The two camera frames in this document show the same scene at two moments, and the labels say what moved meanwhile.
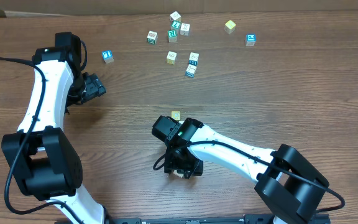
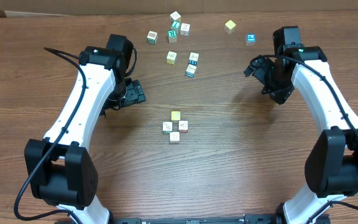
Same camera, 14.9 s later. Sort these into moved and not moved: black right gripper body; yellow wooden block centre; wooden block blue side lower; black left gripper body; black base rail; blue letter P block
Moved: black right gripper body; black left gripper body
Not moved: yellow wooden block centre; wooden block blue side lower; black base rail; blue letter P block
